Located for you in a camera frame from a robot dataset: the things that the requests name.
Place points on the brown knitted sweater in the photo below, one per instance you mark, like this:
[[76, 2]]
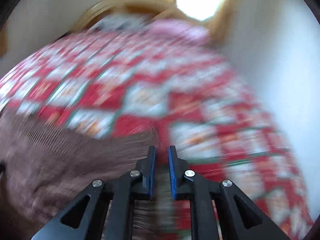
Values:
[[44, 167]]

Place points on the cream wooden headboard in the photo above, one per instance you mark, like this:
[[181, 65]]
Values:
[[156, 9]]

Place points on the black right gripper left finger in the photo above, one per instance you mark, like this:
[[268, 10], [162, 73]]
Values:
[[104, 209]]

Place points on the red patchwork teddy bedspread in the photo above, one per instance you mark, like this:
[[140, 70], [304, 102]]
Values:
[[112, 84]]

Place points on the pink pillow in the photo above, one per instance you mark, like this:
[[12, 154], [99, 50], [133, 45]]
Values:
[[180, 29]]

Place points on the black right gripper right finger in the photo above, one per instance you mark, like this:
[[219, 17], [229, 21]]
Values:
[[218, 210]]

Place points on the grey patterned pillow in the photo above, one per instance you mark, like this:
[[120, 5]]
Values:
[[119, 22]]

